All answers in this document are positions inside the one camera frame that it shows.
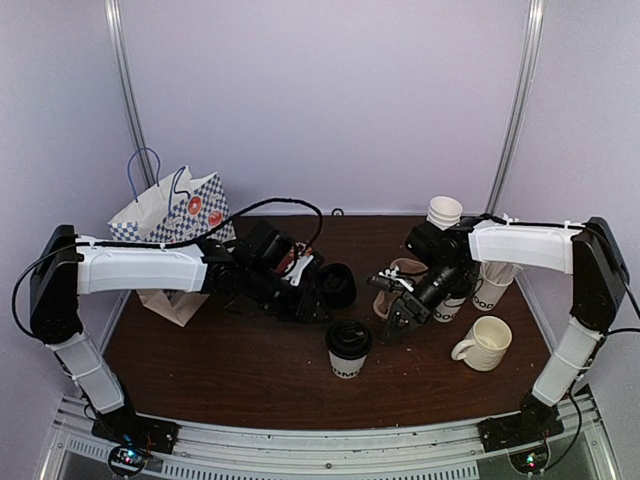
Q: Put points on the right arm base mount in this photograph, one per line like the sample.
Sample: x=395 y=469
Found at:
x=528 y=450

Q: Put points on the stack of white paper cups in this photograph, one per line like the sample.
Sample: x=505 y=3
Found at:
x=444 y=212

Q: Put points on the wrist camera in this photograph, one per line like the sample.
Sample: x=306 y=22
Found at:
x=293 y=274
x=392 y=279

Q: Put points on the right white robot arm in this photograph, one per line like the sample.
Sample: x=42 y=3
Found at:
x=587 y=252

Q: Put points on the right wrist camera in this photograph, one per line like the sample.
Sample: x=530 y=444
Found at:
x=392 y=279

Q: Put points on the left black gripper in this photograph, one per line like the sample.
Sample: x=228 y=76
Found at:
x=303 y=307

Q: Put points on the white paper coffee cup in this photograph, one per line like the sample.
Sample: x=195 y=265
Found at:
x=447 y=310

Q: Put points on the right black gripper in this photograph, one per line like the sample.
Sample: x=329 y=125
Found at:
x=413 y=313

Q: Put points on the red floral plate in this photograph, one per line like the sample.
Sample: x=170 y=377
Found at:
x=299 y=255

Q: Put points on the white cup holding straws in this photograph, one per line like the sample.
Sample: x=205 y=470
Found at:
x=491 y=285

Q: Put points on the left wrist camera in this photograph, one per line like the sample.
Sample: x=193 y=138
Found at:
x=293 y=274

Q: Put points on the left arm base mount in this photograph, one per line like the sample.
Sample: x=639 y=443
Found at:
x=136 y=442

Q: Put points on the white ceramic mug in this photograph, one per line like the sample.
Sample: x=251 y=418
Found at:
x=485 y=344

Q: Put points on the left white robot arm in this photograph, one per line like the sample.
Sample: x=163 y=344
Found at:
x=266 y=266

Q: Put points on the brown cardboard cup carrier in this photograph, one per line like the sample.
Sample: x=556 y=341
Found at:
x=411 y=270

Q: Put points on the blue checkered paper bag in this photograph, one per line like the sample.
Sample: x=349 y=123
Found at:
x=175 y=208

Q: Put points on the stack of black lids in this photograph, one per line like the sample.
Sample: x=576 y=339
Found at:
x=337 y=285

